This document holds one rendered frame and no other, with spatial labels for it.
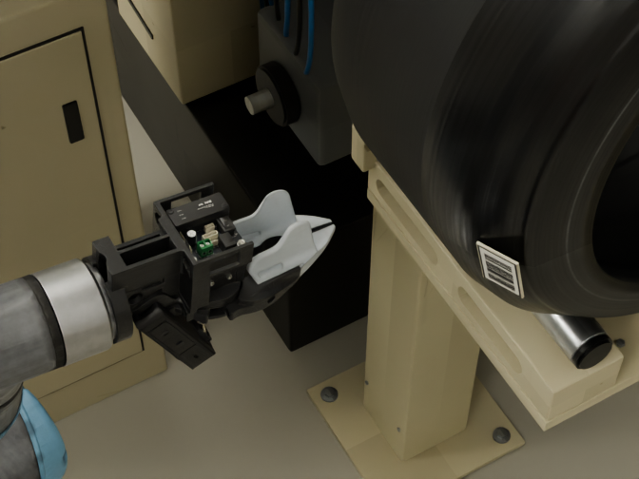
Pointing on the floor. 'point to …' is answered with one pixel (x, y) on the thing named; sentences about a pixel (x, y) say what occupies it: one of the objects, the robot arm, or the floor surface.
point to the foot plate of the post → (343, 416)
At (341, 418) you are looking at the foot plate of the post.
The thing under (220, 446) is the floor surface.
